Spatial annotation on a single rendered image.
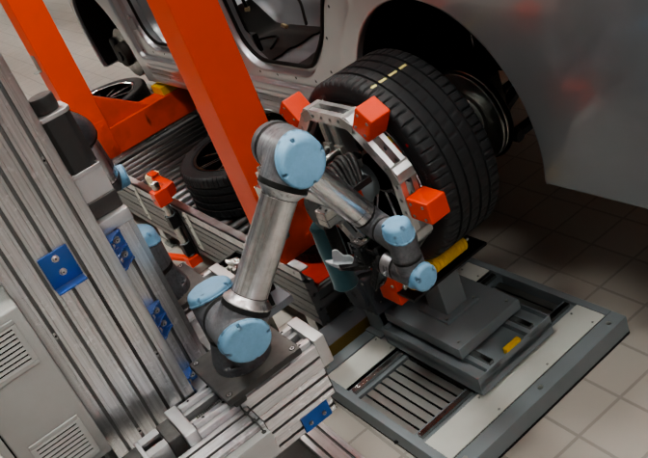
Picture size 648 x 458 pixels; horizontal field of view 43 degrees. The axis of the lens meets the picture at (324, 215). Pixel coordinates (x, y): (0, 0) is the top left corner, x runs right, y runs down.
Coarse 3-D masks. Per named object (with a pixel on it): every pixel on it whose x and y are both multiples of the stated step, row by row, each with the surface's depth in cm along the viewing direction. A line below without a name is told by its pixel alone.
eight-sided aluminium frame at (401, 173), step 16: (304, 112) 250; (320, 112) 243; (336, 112) 239; (352, 112) 235; (304, 128) 257; (352, 128) 233; (368, 144) 230; (384, 144) 232; (384, 160) 229; (400, 160) 230; (400, 176) 228; (416, 176) 232; (400, 192) 231; (416, 224) 236
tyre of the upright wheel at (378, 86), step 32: (352, 64) 253; (384, 64) 244; (416, 64) 240; (320, 96) 255; (352, 96) 240; (384, 96) 232; (416, 96) 233; (448, 96) 235; (416, 128) 228; (448, 128) 232; (480, 128) 236; (416, 160) 232; (448, 160) 231; (480, 160) 237; (448, 192) 233; (480, 192) 242; (448, 224) 238
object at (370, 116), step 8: (360, 104) 226; (368, 104) 226; (376, 104) 226; (360, 112) 225; (368, 112) 225; (376, 112) 225; (384, 112) 225; (360, 120) 226; (368, 120) 223; (376, 120) 224; (384, 120) 227; (360, 128) 229; (368, 128) 225; (376, 128) 227; (384, 128) 231; (368, 136) 228; (376, 136) 231
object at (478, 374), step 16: (512, 320) 281; (528, 320) 279; (544, 320) 277; (400, 336) 299; (416, 336) 296; (496, 336) 282; (512, 336) 279; (528, 336) 274; (544, 336) 279; (416, 352) 291; (432, 352) 286; (480, 352) 274; (496, 352) 275; (512, 352) 271; (528, 352) 276; (448, 368) 277; (464, 368) 273; (480, 368) 270; (496, 368) 268; (512, 368) 273; (464, 384) 274; (480, 384) 265; (496, 384) 270
